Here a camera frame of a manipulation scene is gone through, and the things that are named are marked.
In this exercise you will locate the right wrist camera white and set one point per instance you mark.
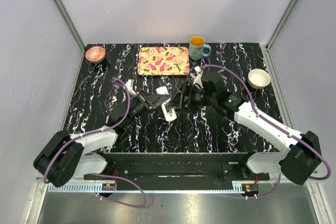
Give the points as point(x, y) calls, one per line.
point(196, 74)

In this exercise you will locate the floral yellow tray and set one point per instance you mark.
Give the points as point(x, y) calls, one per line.
point(163, 61)

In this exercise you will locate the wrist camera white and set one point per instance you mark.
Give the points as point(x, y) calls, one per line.
point(130, 85)
point(196, 74)

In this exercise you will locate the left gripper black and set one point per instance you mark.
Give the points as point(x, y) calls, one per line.
point(151, 100)

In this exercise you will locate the blue mug yellow inside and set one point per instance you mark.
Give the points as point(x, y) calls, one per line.
point(198, 48)

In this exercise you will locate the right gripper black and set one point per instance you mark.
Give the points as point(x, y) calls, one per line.
point(178, 101)

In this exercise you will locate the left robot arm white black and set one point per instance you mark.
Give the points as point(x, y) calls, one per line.
point(68, 155)

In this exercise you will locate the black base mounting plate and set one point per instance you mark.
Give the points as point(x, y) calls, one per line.
point(226, 172)

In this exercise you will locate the cream white bowl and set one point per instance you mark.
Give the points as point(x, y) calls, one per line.
point(258, 78)

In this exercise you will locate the green yellow battery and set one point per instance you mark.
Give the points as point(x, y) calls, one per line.
point(171, 111)

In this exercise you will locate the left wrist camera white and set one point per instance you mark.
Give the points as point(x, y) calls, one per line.
point(130, 85)

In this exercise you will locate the red patterned bowl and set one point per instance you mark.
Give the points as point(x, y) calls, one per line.
point(95, 53)

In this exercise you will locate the white remote control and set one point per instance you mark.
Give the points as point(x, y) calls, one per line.
point(168, 117)

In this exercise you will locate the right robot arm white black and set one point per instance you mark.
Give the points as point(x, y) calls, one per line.
point(297, 154)

